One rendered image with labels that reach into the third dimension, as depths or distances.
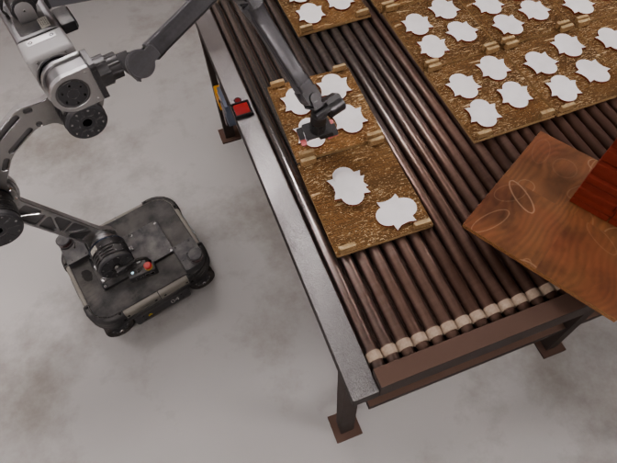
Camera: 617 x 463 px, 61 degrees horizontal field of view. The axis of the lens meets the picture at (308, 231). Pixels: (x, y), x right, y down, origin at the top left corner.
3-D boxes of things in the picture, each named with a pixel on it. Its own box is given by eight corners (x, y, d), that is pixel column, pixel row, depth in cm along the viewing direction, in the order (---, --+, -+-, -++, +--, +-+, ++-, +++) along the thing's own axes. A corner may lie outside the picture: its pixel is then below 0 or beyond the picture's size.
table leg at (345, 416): (337, 444, 231) (340, 392, 158) (327, 417, 237) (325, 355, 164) (363, 433, 233) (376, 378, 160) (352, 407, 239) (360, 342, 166)
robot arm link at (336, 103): (297, 94, 181) (308, 95, 174) (323, 77, 184) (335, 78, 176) (312, 125, 187) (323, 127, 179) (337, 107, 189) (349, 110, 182)
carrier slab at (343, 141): (297, 163, 196) (297, 161, 195) (267, 89, 217) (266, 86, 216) (385, 139, 201) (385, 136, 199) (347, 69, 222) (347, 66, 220)
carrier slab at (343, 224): (336, 258, 175) (336, 255, 173) (297, 166, 195) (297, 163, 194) (432, 227, 179) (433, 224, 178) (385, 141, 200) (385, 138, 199)
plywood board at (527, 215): (613, 322, 149) (617, 320, 147) (461, 227, 167) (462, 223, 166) (683, 208, 168) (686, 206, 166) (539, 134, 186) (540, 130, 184)
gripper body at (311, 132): (300, 127, 191) (301, 117, 184) (327, 119, 193) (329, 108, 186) (307, 142, 189) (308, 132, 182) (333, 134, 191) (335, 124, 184)
